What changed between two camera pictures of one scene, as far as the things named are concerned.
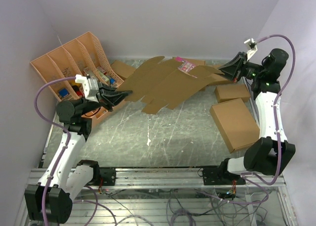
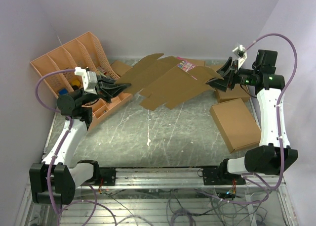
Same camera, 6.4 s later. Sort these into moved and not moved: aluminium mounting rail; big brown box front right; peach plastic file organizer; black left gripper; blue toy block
Moved: black left gripper
Not moved: peach plastic file organizer; big brown box front right; blue toy block; aluminium mounting rail
